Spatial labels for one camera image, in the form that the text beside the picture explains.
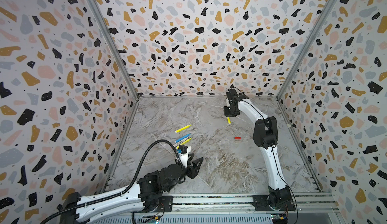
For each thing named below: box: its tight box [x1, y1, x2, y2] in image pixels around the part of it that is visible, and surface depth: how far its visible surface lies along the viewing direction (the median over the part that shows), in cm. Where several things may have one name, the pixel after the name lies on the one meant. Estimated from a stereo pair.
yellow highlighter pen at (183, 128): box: [174, 124, 192, 134], surface depth 105 cm
